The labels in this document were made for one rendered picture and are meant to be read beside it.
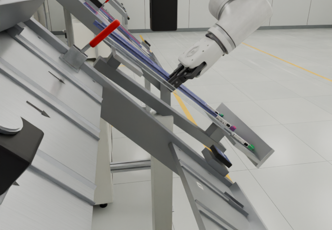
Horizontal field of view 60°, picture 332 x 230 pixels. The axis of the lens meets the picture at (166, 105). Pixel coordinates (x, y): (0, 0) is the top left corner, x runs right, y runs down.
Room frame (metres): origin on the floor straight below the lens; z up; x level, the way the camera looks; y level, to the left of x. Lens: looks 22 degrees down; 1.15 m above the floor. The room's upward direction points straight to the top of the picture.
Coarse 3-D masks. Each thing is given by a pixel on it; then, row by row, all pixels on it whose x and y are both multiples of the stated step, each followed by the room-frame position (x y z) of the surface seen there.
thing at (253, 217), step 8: (232, 184) 0.54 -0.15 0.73; (232, 192) 0.52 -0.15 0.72; (240, 192) 0.51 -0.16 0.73; (240, 200) 0.49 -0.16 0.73; (248, 200) 0.48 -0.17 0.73; (248, 208) 0.46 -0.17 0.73; (248, 216) 0.45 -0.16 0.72; (256, 216) 0.44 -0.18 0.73; (256, 224) 0.42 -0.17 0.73; (264, 224) 0.42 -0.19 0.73
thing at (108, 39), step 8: (104, 40) 0.62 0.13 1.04; (112, 40) 0.62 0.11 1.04; (120, 48) 0.63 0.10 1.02; (128, 56) 0.63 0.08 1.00; (144, 64) 0.64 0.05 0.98; (152, 72) 0.64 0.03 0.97; (160, 80) 0.64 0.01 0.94; (168, 88) 0.65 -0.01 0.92; (184, 96) 0.66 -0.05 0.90; (192, 104) 0.66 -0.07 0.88; (200, 112) 0.67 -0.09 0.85; (216, 120) 0.68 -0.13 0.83; (224, 128) 0.68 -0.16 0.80
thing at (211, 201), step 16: (176, 160) 0.45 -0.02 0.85; (192, 160) 0.51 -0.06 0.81; (192, 176) 0.43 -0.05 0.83; (208, 176) 0.50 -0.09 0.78; (192, 192) 0.36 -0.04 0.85; (208, 192) 0.41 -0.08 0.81; (224, 192) 0.47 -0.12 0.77; (192, 208) 0.33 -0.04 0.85; (208, 208) 0.35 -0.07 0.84; (224, 208) 0.40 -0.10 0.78; (240, 208) 0.45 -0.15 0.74; (208, 224) 0.30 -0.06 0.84; (224, 224) 0.34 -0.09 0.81; (240, 224) 0.39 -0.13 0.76
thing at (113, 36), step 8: (96, 24) 0.70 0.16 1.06; (120, 40) 0.71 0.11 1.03; (128, 48) 0.72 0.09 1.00; (136, 56) 0.72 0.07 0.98; (152, 64) 0.73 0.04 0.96; (160, 72) 0.73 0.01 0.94; (192, 96) 0.75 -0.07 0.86; (200, 104) 0.76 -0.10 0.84; (208, 112) 0.76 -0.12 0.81; (232, 128) 0.78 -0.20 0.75
